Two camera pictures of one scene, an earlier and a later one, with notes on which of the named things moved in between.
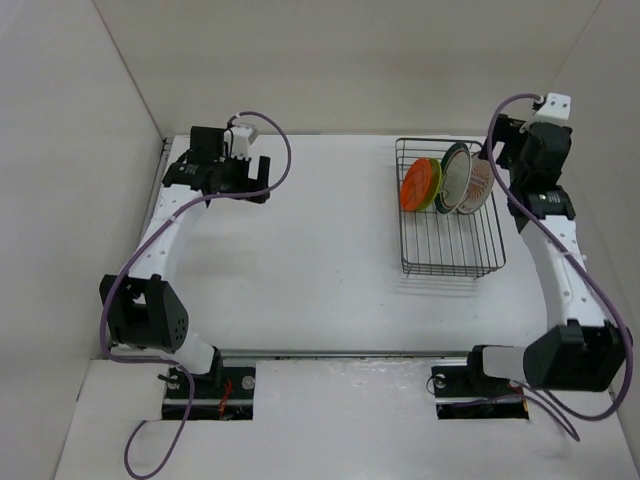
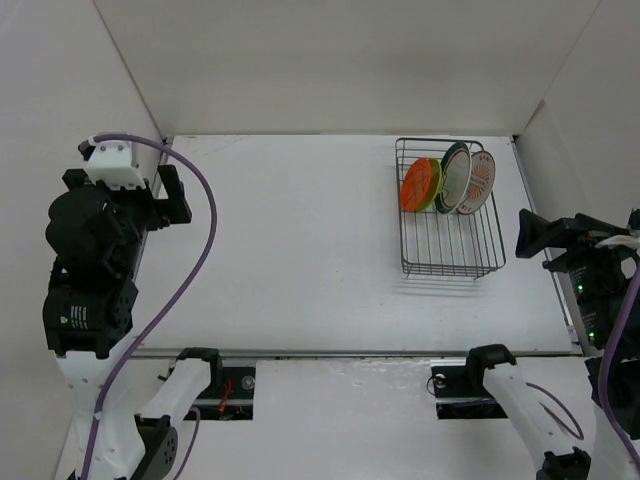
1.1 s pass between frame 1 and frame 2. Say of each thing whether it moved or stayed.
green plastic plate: stayed
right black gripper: moved
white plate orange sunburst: stayed
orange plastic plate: stayed
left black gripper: moved
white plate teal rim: stayed
